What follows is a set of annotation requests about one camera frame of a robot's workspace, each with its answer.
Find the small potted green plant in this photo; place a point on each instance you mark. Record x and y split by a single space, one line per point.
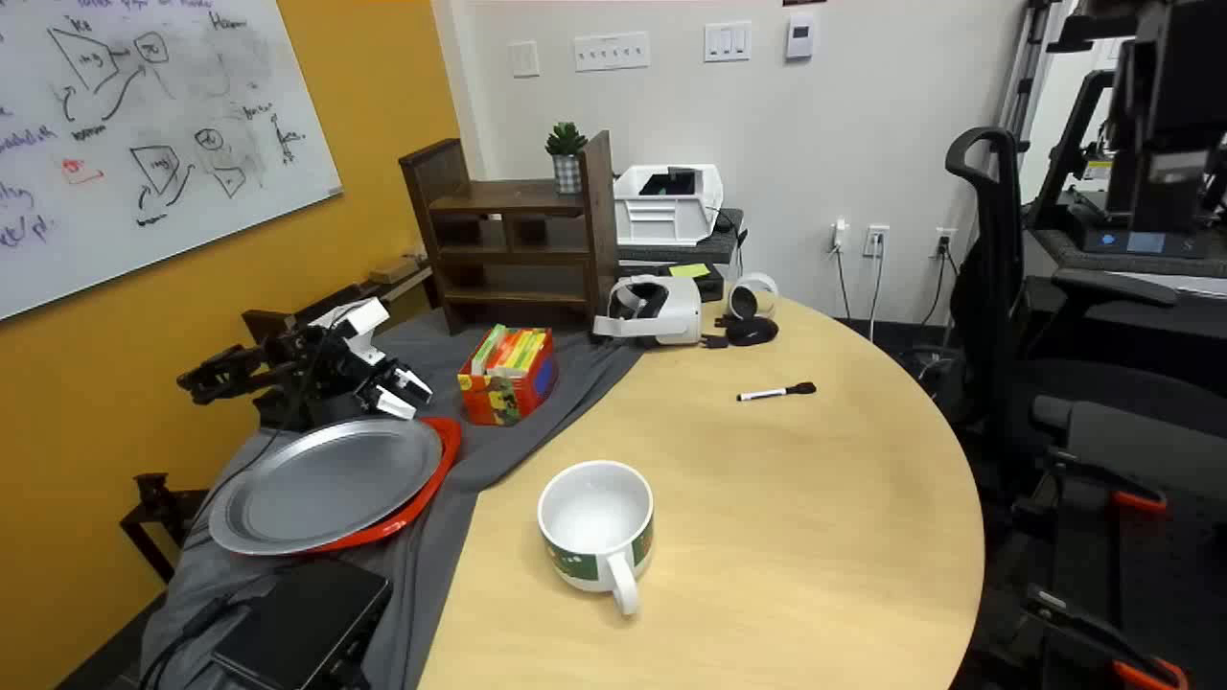
565 139

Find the large wall whiteboard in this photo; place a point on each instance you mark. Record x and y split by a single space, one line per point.
129 139

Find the yellow sticky note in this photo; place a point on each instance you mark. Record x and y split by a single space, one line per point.
692 269

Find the black white dry-erase marker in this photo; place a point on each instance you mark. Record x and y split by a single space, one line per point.
769 392

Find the grey cloth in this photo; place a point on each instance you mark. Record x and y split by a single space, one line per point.
436 550

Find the white green mug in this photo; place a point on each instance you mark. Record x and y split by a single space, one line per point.
595 509

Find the black orange bar clamp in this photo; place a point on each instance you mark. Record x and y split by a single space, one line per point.
1144 672
1135 499

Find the grey metal frame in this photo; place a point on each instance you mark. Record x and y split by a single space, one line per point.
1028 61

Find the colourful block box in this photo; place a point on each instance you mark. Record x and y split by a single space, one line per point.
513 371

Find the black 3D printer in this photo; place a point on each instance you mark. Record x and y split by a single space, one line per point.
1152 241

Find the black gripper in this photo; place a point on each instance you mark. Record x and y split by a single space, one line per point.
1189 80

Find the black white gripper device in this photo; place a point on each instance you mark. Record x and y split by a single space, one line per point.
308 364

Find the white desktop printer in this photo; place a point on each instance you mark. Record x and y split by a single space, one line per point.
666 212

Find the white wall thermostat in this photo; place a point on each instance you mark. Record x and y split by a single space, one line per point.
799 37

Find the red plate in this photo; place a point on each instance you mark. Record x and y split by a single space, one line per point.
452 449

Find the dark wooden shelf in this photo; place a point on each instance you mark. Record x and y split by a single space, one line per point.
513 196

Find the black white VR controller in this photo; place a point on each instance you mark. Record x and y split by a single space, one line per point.
753 332

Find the black metal stand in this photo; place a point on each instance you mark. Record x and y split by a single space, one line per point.
158 499

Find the black office chair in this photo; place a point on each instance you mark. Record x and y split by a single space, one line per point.
991 293

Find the grey metal plate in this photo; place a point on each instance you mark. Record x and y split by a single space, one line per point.
319 484

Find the wide white switch plate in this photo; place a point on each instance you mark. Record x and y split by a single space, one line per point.
613 51

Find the single white light switch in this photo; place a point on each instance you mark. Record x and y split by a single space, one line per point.
523 57

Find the black flat box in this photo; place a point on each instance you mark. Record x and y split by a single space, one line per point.
308 623

